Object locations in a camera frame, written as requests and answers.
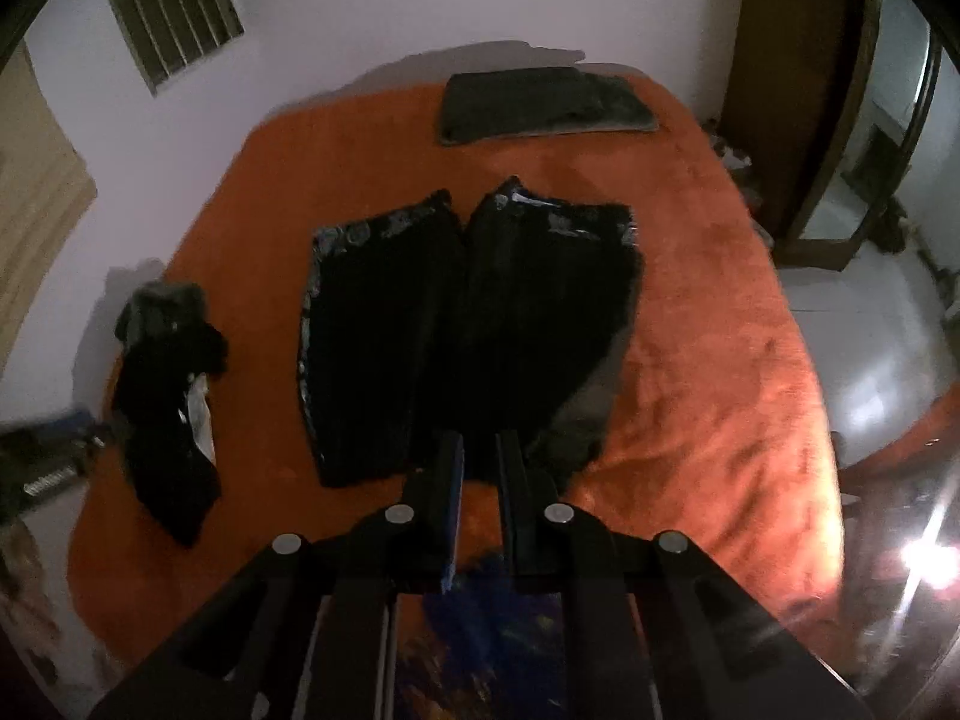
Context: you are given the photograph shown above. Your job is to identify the folded dark green garment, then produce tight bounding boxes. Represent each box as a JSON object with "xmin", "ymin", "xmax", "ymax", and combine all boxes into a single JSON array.
[{"xmin": 439, "ymin": 67, "xmax": 605, "ymax": 145}]

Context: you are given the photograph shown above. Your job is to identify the crumpled grey-green garment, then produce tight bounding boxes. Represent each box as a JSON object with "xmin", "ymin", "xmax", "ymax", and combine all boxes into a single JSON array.
[{"xmin": 114, "ymin": 281, "xmax": 207, "ymax": 346}]

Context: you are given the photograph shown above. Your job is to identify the brown wooden wardrobe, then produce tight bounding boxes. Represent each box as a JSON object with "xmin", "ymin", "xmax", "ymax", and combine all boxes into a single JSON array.
[{"xmin": 720, "ymin": 0, "xmax": 882, "ymax": 271}]

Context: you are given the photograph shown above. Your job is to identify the black garment with white print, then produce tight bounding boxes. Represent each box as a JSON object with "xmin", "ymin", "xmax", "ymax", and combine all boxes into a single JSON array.
[{"xmin": 112, "ymin": 319, "xmax": 230, "ymax": 547}]

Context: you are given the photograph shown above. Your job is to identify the dark colourful printed cloth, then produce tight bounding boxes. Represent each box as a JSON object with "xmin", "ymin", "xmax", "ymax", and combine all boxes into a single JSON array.
[{"xmin": 394, "ymin": 551, "xmax": 571, "ymax": 720}]

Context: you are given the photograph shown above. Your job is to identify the black printed pants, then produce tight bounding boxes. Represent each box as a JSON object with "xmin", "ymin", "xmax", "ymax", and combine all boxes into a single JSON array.
[{"xmin": 300, "ymin": 176, "xmax": 647, "ymax": 488}]

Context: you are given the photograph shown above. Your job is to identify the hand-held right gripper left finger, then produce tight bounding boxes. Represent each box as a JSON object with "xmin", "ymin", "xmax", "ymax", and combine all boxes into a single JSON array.
[{"xmin": 86, "ymin": 432, "xmax": 467, "ymax": 720}]

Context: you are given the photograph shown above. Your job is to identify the folded grey garment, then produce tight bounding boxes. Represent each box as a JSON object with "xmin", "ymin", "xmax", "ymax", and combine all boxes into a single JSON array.
[{"xmin": 581, "ymin": 75, "xmax": 659, "ymax": 134}]

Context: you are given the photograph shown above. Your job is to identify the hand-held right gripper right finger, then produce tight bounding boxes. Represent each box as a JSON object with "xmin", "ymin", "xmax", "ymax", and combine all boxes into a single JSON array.
[{"xmin": 495, "ymin": 430, "xmax": 877, "ymax": 720}]

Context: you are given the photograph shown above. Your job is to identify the arched mirror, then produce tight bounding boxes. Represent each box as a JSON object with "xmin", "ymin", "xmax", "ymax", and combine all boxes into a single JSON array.
[{"xmin": 776, "ymin": 15, "xmax": 942, "ymax": 275}]

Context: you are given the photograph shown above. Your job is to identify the beige striped curtain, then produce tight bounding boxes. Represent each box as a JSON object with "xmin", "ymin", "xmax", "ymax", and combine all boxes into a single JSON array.
[{"xmin": 0, "ymin": 41, "xmax": 98, "ymax": 361}]

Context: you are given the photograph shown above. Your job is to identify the orange fleece blanket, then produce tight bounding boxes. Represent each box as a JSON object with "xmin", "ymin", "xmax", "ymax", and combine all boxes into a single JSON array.
[{"xmin": 67, "ymin": 75, "xmax": 845, "ymax": 661}]

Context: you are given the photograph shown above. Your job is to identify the dark shoes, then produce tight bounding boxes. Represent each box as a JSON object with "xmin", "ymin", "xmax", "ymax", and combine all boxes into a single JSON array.
[{"xmin": 874, "ymin": 199, "xmax": 912, "ymax": 252}]

